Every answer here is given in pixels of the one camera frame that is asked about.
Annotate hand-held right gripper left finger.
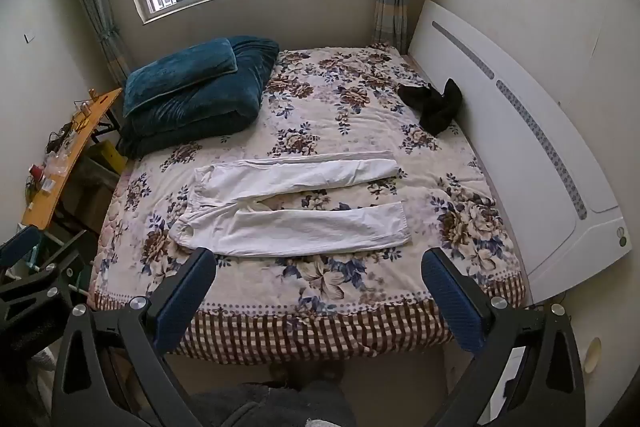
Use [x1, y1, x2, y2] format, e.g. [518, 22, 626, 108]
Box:
[51, 247, 236, 427]

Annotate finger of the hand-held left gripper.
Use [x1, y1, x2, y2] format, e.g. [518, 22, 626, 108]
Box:
[0, 226, 88, 308]

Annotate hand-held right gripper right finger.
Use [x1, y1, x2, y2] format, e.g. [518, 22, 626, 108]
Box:
[421, 248, 587, 427]

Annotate white pants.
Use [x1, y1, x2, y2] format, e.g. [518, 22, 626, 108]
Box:
[168, 150, 412, 258]

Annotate orange wooden folding table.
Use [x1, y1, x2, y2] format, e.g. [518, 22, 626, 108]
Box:
[21, 88, 123, 230]

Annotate yellow box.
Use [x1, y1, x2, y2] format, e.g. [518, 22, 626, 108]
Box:
[92, 142, 128, 175]

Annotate person's dark trousers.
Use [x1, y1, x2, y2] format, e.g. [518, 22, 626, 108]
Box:
[190, 379, 356, 427]

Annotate white headboard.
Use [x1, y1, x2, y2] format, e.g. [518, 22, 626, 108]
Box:
[406, 0, 633, 308]

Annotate teal folded blanket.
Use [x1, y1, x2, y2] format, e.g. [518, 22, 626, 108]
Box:
[117, 36, 280, 159]

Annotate black garment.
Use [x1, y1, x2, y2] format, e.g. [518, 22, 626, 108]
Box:
[397, 78, 463, 138]

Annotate floral bed sheet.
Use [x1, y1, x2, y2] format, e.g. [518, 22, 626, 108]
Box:
[87, 44, 529, 365]

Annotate teal pillow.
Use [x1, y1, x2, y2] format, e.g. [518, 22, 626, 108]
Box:
[122, 38, 239, 118]

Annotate black cable bundle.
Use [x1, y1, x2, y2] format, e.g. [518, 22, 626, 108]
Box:
[47, 122, 76, 155]

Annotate round beige wall cover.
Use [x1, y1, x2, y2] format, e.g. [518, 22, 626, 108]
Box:
[584, 337, 602, 375]

